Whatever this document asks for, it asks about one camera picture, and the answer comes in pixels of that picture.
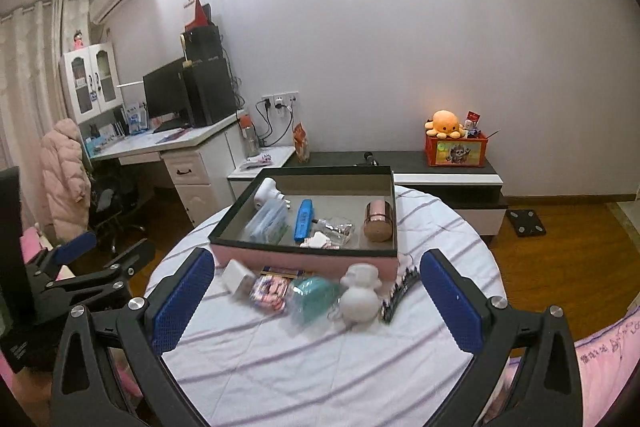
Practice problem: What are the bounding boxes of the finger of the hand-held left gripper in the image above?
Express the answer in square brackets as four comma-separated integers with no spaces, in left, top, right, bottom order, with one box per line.
[27,231,98,280]
[75,238,156,308]

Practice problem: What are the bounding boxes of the clear blue jar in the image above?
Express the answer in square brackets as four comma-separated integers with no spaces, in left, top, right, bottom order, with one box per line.
[287,276,341,333]

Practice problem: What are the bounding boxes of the red printed storage box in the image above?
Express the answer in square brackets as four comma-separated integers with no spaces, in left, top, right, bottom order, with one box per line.
[425,129,488,168]

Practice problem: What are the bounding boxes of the white figurine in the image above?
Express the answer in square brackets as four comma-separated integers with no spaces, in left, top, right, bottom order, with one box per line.
[339,263,382,328]

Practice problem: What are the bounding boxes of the black speaker box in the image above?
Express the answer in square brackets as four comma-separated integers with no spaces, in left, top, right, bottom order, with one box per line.
[181,24,224,64]

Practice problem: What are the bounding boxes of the white crumpled tissue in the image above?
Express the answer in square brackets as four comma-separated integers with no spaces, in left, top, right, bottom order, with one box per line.
[300,231,331,249]

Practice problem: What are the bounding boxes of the white wall socket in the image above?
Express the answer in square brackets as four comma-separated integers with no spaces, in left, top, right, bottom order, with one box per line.
[261,92,299,108]

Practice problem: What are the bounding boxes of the blue tube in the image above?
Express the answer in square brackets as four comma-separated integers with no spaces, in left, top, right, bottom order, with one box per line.
[294,199,316,242]

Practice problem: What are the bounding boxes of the pink puffer jacket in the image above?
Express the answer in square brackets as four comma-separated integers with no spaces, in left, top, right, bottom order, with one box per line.
[40,118,92,243]

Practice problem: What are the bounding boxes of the black computer monitor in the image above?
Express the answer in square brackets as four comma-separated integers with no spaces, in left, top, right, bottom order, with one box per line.
[142,57,191,122]

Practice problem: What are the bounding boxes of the bottle with orange cap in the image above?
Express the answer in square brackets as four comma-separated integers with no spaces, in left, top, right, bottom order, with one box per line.
[240,116,260,158]

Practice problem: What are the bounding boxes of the red white toy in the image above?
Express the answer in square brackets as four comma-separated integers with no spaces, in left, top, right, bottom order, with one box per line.
[462,111,483,138]

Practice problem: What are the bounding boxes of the blue white box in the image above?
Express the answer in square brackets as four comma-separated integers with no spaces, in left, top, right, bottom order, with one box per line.
[125,103,149,135]

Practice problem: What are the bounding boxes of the rose gold cylinder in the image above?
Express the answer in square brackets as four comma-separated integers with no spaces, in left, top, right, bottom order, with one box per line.
[363,201,395,242]

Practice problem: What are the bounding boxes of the low black white cabinet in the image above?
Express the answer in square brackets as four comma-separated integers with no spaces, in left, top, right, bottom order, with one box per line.
[227,146,508,238]

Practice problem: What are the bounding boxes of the clear pack of blue masks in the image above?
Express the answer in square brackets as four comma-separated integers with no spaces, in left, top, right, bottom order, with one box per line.
[248,199,292,244]

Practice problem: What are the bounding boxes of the clear plastic bag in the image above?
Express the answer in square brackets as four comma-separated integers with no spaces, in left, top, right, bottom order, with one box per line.
[312,216,356,248]

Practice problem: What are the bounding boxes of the pink printed cloth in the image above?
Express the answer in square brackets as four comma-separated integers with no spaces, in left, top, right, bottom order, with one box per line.
[500,304,640,427]

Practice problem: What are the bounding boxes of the printed papers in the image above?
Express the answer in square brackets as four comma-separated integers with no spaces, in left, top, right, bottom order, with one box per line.
[240,153,273,170]

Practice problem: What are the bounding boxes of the red triangular ornament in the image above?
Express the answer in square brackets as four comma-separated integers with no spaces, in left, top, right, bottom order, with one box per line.
[184,0,211,32]

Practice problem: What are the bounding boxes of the white glass door cabinet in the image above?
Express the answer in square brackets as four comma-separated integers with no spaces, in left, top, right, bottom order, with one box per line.
[60,43,121,125]

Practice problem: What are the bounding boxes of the black hair comb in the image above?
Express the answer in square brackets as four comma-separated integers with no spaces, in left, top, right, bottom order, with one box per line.
[381,268,421,323]

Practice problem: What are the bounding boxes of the orange octopus plush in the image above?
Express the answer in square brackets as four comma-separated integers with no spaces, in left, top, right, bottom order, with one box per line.
[425,109,463,138]

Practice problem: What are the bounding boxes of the black keyboard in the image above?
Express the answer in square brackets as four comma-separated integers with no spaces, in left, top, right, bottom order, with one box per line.
[151,118,191,132]

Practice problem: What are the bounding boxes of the white desk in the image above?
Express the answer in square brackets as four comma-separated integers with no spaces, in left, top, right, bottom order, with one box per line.
[85,109,248,228]

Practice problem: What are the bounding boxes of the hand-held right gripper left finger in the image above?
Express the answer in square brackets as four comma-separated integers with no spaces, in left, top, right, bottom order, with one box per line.
[50,248,216,427]

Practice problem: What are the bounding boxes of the black computer tower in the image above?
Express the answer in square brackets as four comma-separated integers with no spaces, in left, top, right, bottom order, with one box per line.
[182,58,238,128]

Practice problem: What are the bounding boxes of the orange snack packet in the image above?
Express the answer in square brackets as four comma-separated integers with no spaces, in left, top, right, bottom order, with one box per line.
[292,123,311,162]

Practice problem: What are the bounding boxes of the black power cable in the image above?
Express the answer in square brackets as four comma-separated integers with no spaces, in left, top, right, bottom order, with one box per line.
[255,99,296,148]

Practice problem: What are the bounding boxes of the black bathroom scale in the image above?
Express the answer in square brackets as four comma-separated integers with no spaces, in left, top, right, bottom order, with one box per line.
[505,207,547,238]

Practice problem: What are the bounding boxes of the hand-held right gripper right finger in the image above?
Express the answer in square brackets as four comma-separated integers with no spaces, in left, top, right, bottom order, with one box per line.
[419,248,583,427]

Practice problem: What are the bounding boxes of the black office chair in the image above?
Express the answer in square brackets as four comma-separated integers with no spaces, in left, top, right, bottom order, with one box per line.
[82,157,151,253]

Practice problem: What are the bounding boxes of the pink printed packet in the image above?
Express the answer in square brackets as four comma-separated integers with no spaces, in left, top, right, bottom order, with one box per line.
[250,274,292,313]

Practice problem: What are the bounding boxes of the white charger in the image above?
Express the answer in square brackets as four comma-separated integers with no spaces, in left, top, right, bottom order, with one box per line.
[221,259,256,298]

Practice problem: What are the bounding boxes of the beige curtain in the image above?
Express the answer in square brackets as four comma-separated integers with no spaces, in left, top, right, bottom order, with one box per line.
[0,0,93,238]

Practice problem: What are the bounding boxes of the pink box with black rim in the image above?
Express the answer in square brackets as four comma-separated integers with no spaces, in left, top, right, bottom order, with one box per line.
[207,165,399,278]

